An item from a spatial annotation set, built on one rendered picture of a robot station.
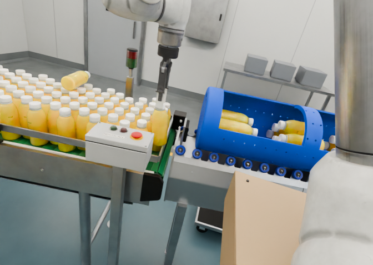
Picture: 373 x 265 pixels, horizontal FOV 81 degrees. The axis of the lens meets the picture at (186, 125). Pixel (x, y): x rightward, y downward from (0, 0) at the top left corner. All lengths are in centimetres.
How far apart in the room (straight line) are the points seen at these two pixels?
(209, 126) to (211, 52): 347
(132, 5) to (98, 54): 435
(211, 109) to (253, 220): 47
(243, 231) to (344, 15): 40
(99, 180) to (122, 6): 66
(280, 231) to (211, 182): 52
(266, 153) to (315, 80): 287
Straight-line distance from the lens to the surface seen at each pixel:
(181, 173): 100
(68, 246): 183
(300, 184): 112
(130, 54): 132
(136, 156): 73
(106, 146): 74
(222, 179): 102
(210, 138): 89
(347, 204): 25
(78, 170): 101
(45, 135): 102
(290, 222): 59
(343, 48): 28
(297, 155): 99
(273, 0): 428
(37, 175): 114
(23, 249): 189
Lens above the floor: 149
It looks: 26 degrees down
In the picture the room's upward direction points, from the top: 12 degrees clockwise
